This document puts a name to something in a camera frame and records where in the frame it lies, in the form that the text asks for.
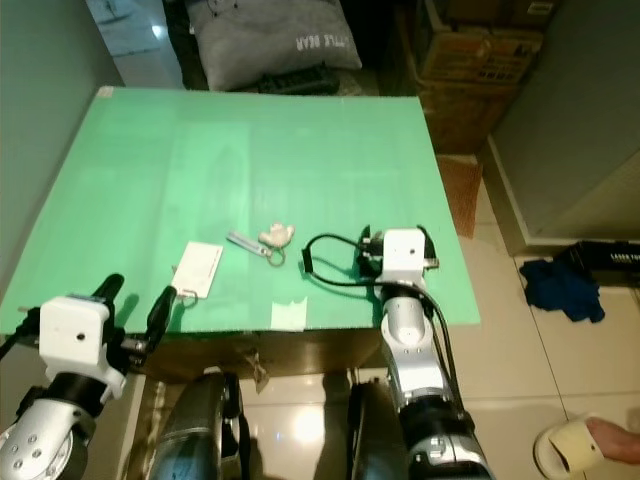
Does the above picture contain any white card key tag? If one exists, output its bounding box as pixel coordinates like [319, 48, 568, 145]
[171, 241, 224, 300]

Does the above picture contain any white tape piece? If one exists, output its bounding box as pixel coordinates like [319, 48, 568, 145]
[271, 297, 309, 332]

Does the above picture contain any keyring with white charm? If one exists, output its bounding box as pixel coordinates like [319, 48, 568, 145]
[226, 222, 296, 269]

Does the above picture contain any dark blue cloth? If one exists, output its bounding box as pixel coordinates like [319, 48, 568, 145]
[519, 257, 607, 324]

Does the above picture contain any black box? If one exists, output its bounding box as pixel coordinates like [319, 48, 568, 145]
[554, 239, 640, 292]

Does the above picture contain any robot right leg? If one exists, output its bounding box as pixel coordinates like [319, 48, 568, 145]
[344, 379, 413, 480]

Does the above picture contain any grey remote controller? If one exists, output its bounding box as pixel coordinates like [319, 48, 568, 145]
[255, 65, 342, 97]

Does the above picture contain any printed cardboard box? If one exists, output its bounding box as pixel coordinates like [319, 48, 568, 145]
[418, 25, 547, 87]

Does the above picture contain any beige slipper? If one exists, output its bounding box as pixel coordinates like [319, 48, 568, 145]
[531, 417, 640, 480]

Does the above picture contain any grey Little Bear pillow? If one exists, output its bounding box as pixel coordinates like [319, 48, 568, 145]
[188, 0, 363, 94]

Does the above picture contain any person's foot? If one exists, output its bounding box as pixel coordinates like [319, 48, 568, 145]
[584, 417, 640, 465]

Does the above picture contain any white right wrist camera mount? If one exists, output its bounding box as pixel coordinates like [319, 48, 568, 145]
[379, 227, 430, 292]

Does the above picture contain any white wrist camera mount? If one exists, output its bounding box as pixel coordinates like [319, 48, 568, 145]
[37, 293, 127, 393]
[379, 227, 430, 292]

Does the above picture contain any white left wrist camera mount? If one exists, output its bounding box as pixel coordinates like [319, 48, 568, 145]
[37, 293, 127, 393]

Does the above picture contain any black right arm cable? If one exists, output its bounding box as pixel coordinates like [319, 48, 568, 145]
[302, 232, 383, 290]

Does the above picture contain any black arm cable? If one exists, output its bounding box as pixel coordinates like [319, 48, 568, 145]
[302, 232, 383, 290]
[0, 308, 53, 363]

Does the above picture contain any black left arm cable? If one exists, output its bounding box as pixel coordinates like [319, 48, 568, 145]
[0, 308, 53, 363]

